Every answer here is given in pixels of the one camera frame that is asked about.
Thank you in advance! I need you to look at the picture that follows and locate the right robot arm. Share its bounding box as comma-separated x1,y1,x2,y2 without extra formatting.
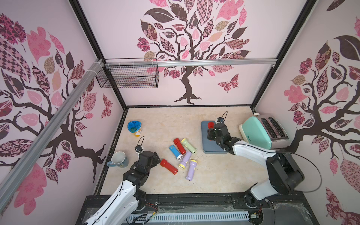
207,118,305,209

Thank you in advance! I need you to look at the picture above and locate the aluminium rail back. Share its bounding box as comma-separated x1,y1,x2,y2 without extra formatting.
105,58,277,67

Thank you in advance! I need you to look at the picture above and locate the purple flashlight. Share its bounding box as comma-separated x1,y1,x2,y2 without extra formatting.
186,159,197,181
178,151,192,170

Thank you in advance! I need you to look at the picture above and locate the white slotted cable duct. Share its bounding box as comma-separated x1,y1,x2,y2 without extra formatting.
125,211,250,225

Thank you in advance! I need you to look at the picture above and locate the green flashlight yellow head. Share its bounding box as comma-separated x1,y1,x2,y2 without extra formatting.
181,138,197,154

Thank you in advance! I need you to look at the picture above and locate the aluminium rail left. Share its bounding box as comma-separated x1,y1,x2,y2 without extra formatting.
1,59,104,210

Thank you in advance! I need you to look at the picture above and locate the black wire basket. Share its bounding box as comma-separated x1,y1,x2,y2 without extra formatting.
96,57,160,89

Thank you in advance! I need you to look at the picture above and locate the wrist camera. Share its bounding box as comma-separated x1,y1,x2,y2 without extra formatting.
215,117,225,124
135,145,143,155

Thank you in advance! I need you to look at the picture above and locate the blue-grey storage tray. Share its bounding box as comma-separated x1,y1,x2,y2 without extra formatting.
201,121,226,154

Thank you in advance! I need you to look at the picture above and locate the aluminium rail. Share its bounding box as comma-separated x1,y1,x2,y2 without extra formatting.
1,59,104,210
105,58,277,67

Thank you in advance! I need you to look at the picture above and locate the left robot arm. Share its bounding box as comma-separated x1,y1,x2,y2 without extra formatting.
84,151,160,225

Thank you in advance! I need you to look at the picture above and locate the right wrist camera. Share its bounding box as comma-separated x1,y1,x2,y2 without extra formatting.
215,117,225,124

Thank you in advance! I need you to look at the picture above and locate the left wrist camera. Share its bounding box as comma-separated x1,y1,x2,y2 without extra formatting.
135,145,143,155

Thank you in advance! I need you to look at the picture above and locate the white blue mug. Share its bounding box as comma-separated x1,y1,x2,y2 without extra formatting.
106,151,128,168

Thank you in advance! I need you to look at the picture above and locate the mint green toaster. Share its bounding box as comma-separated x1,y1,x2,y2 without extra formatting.
239,114,290,150

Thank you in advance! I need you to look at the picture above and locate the blue flashlight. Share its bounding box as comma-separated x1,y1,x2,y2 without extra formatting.
169,145,183,161

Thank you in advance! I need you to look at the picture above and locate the red flashlight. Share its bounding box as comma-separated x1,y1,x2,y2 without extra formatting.
160,159,178,175
208,122,215,129
173,138,187,155

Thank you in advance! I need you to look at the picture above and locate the blue lidded cup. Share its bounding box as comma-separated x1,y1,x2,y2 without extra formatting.
127,121,142,137

